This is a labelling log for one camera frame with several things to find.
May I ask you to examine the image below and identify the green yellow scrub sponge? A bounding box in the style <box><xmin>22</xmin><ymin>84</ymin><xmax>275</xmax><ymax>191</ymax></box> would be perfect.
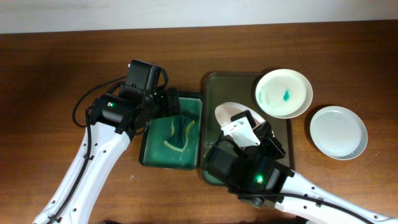
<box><xmin>164</xmin><ymin>115</ymin><xmax>195</xmax><ymax>152</ymax></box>

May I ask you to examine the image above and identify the white plate corner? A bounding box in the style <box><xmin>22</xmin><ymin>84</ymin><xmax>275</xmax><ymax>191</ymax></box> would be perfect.
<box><xmin>254</xmin><ymin>69</ymin><xmax>313</xmax><ymax>119</ymax></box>

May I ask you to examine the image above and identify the white plate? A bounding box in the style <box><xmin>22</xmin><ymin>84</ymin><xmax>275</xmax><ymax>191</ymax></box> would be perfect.
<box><xmin>215</xmin><ymin>102</ymin><xmax>267</xmax><ymax>141</ymax></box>

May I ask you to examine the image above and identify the grey plate with green stain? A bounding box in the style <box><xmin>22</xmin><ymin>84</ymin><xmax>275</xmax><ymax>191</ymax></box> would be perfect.
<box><xmin>310</xmin><ymin>106</ymin><xmax>368</xmax><ymax>161</ymax></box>

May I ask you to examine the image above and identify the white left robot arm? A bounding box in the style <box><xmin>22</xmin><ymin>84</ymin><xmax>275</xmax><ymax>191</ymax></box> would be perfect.
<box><xmin>34</xmin><ymin>88</ymin><xmax>180</xmax><ymax>223</ymax></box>

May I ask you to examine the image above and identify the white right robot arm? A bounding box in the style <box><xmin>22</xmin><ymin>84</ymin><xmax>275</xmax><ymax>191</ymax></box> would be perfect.
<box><xmin>223</xmin><ymin>120</ymin><xmax>397</xmax><ymax>223</ymax></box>

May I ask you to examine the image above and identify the small green water tray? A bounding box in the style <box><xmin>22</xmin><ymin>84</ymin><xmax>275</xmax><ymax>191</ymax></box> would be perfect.
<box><xmin>139</xmin><ymin>92</ymin><xmax>203</xmax><ymax>170</ymax></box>

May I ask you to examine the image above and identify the large dark serving tray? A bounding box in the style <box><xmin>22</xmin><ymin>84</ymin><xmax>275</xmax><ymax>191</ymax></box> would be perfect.
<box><xmin>200</xmin><ymin>72</ymin><xmax>295</xmax><ymax>169</ymax></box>

